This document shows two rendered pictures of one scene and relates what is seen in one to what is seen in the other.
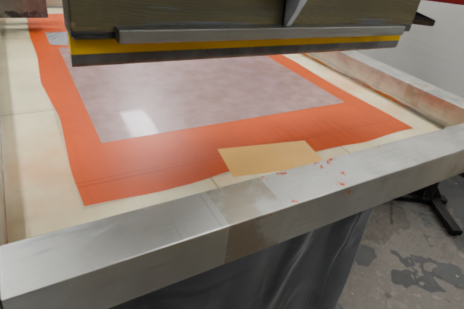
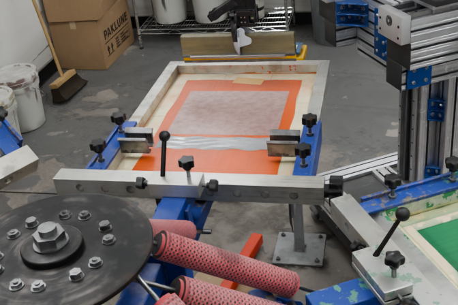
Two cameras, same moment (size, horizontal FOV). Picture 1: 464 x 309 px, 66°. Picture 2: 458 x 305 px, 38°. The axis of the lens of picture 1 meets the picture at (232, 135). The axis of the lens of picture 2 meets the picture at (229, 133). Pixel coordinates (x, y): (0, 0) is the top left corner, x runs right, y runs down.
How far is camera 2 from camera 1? 241 cm
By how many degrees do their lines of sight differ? 105
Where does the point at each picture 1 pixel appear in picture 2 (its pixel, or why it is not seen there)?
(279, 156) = (247, 80)
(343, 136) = (217, 82)
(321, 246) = not seen: hidden behind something
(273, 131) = (236, 86)
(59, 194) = (305, 82)
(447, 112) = (174, 73)
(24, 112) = (304, 103)
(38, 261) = (313, 62)
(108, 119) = (282, 97)
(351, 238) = not seen: hidden behind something
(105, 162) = (292, 86)
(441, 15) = not seen: outside the picture
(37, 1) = (275, 137)
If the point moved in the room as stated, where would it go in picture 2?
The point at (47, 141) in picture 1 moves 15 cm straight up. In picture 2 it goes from (302, 93) to (300, 51)
